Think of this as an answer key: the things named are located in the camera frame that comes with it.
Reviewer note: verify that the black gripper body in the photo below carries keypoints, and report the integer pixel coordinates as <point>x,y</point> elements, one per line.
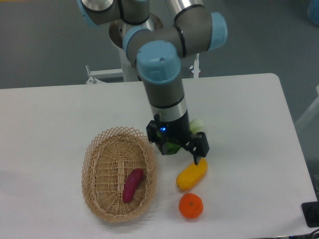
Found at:
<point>175,132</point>

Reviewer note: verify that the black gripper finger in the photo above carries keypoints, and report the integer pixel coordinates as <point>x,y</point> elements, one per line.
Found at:
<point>156,135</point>
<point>197,145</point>

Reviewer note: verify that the purple sweet potato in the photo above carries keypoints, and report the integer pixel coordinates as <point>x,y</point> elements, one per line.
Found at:
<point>131,184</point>

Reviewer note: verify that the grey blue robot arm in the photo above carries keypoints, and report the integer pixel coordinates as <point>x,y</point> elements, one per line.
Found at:
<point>155,56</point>

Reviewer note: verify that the woven wicker basket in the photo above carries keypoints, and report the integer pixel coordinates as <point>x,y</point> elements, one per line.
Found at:
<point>110,158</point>

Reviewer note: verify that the green bok choy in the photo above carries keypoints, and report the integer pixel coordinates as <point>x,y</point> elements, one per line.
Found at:
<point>174,146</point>

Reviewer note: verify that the yellow mango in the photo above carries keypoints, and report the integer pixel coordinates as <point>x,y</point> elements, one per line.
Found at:
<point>191,175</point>

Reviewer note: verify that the orange tangerine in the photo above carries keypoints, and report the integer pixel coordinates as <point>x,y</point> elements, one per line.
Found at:
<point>190,206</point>

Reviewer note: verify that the white table leg right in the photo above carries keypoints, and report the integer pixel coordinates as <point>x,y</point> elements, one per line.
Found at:
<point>309,114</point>

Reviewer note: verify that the black device at edge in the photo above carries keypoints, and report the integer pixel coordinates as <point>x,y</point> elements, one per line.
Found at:
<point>311,213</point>

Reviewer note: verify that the blue object top right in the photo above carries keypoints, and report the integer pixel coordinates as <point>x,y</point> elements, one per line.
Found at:
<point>313,12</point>

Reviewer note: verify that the white metal base frame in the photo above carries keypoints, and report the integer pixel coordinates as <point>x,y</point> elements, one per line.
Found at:
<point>104,74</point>

